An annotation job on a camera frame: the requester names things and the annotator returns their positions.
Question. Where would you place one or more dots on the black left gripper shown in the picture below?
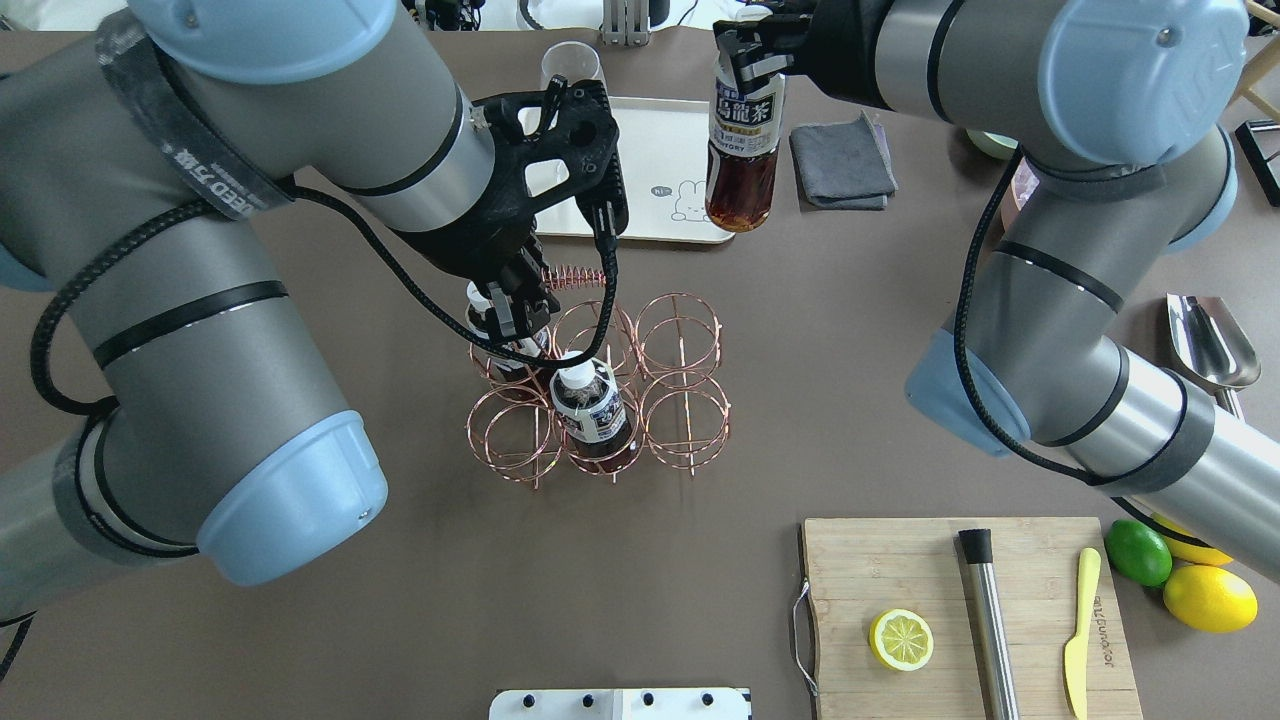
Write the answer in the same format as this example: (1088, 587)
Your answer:
(452, 243)

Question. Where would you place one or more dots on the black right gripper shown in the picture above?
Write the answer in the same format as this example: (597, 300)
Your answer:
(838, 42)

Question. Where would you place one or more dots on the tea bottle carried to tray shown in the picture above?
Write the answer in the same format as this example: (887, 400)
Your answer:
(744, 137)

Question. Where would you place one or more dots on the copper wire bottle basket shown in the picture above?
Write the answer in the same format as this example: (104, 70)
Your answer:
(655, 393)

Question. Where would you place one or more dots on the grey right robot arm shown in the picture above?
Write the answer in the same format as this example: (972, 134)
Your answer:
(1116, 107)

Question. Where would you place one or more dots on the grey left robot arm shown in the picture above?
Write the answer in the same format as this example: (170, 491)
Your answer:
(132, 164)

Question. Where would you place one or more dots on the tea bottle in basket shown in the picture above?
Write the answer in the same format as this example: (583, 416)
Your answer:
(484, 321)

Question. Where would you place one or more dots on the tea bottle white cap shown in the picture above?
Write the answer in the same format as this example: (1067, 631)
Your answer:
(594, 417)

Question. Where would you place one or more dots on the grey folded cloth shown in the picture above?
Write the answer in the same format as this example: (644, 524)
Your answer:
(844, 166)

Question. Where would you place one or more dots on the green bowl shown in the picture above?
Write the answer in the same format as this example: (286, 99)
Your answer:
(994, 146)

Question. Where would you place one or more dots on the cream rabbit tray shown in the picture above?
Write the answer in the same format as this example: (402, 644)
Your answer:
(663, 155)

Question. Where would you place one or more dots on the pink bowl of ice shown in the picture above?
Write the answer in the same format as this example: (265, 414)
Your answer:
(1021, 187)

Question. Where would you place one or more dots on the clear wine glass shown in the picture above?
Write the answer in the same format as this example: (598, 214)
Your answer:
(575, 61)

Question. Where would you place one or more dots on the bamboo cutting board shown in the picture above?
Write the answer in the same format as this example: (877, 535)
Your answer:
(859, 568)

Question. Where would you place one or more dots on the wooden stand with round base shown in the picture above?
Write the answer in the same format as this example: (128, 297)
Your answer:
(1257, 68)

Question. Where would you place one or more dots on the steel ice scoop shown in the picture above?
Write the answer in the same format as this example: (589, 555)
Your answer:
(1211, 345)

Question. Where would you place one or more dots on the lemon half slice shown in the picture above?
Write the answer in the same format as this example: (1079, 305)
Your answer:
(901, 639)

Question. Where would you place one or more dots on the steel muddler black tip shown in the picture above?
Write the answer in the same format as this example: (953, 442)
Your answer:
(994, 652)

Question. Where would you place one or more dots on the green lime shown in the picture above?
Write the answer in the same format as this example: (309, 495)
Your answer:
(1138, 553)

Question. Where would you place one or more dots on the upper whole lemon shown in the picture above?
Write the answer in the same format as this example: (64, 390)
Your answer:
(1190, 552)

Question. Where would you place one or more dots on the whole lemon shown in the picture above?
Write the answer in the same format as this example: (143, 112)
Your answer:
(1210, 599)
(1190, 552)

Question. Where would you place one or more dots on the yellow plastic knife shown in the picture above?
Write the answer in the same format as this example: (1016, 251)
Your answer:
(1075, 653)

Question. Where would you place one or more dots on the lower whole lemon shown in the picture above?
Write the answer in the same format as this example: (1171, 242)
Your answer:
(1210, 599)

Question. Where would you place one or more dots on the grey metal bracket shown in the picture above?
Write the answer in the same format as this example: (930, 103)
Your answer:
(625, 23)

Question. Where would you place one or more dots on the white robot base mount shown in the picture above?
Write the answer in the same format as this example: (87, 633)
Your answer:
(623, 703)

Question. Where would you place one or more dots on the black frame at right edge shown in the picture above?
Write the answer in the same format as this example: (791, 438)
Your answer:
(1251, 136)

